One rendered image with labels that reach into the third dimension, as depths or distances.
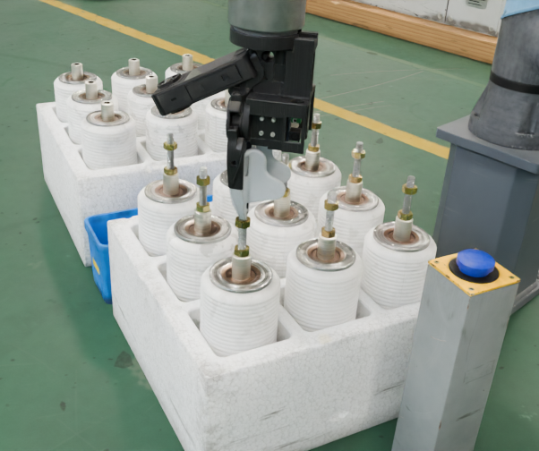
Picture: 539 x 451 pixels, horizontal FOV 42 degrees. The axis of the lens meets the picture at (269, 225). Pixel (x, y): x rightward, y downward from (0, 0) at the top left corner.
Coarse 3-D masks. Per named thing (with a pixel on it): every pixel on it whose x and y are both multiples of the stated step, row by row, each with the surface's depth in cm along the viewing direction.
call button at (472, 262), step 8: (464, 256) 75; (472, 256) 75; (480, 256) 76; (488, 256) 76; (464, 264) 74; (472, 264) 74; (480, 264) 74; (488, 264) 74; (464, 272) 75; (472, 272) 74; (480, 272) 74; (488, 272) 74
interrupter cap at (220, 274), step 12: (216, 264) 85; (228, 264) 86; (252, 264) 86; (264, 264) 86; (216, 276) 83; (228, 276) 84; (252, 276) 84; (264, 276) 84; (228, 288) 81; (240, 288) 81; (252, 288) 81
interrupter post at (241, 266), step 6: (234, 258) 82; (240, 258) 82; (246, 258) 82; (234, 264) 82; (240, 264) 82; (246, 264) 82; (234, 270) 83; (240, 270) 82; (246, 270) 83; (234, 276) 83; (240, 276) 83; (246, 276) 83
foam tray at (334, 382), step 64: (128, 256) 100; (128, 320) 107; (192, 320) 91; (384, 320) 90; (192, 384) 83; (256, 384) 83; (320, 384) 88; (384, 384) 94; (192, 448) 88; (256, 448) 88
